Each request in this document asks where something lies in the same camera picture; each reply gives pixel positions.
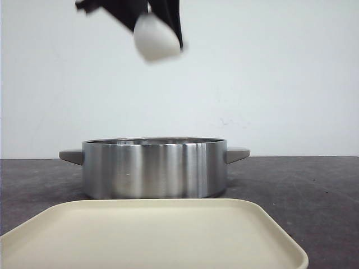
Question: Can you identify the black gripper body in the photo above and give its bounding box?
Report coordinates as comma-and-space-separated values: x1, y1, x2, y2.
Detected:
75, 0, 106, 13

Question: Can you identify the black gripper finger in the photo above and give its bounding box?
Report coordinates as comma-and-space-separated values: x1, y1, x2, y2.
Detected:
100, 0, 148, 31
148, 0, 183, 50

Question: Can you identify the panda bun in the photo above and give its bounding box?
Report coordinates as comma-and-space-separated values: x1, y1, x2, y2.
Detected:
133, 13, 181, 62

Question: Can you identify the stainless steel steamer pot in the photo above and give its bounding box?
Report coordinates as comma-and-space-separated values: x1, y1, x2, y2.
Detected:
59, 137, 250, 199

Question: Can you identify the beige rectangular tray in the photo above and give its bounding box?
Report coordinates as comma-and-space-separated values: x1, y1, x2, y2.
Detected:
1, 198, 309, 268

